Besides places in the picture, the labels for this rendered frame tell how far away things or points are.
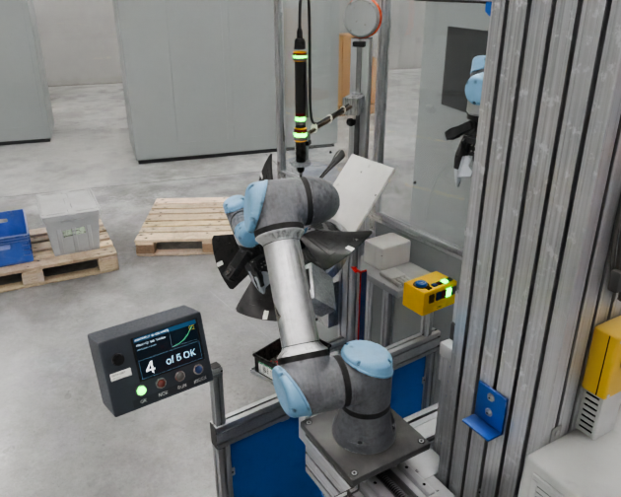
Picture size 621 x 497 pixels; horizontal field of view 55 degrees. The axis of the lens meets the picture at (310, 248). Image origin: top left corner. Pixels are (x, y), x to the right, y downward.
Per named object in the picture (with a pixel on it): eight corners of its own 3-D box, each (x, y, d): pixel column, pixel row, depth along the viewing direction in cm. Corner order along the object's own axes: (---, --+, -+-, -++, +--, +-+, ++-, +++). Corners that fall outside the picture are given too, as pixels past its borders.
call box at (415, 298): (434, 296, 218) (436, 269, 214) (454, 307, 211) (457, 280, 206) (401, 308, 210) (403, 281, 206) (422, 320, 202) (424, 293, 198)
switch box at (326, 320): (354, 319, 271) (356, 275, 262) (327, 328, 263) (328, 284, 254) (342, 310, 278) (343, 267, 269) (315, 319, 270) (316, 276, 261)
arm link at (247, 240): (275, 222, 173) (265, 206, 182) (237, 227, 170) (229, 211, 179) (275, 246, 177) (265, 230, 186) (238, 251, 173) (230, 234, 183)
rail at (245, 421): (431, 345, 223) (433, 326, 219) (439, 350, 220) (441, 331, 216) (211, 442, 176) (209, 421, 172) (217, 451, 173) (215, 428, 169)
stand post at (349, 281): (342, 431, 294) (348, 211, 247) (354, 441, 287) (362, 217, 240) (335, 434, 291) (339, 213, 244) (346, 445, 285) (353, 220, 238)
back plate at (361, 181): (249, 283, 258) (247, 282, 257) (333, 148, 259) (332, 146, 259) (321, 338, 218) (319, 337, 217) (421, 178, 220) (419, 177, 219)
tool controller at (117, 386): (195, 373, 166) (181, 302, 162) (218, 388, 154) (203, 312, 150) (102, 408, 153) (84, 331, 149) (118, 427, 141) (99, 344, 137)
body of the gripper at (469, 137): (479, 162, 166) (485, 118, 161) (456, 155, 172) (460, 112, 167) (498, 158, 170) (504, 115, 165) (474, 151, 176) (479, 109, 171)
